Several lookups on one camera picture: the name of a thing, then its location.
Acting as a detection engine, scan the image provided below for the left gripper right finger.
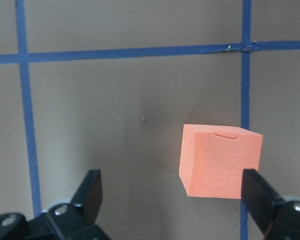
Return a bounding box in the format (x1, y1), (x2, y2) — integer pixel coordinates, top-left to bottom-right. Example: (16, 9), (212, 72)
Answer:
(241, 169), (300, 240)

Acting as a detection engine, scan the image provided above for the orange foam cube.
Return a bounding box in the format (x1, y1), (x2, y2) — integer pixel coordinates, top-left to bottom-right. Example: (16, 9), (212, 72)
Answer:
(179, 124), (263, 199)

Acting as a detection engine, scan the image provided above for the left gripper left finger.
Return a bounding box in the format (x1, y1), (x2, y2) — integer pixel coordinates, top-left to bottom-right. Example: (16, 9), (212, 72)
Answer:
(0, 169), (109, 240)

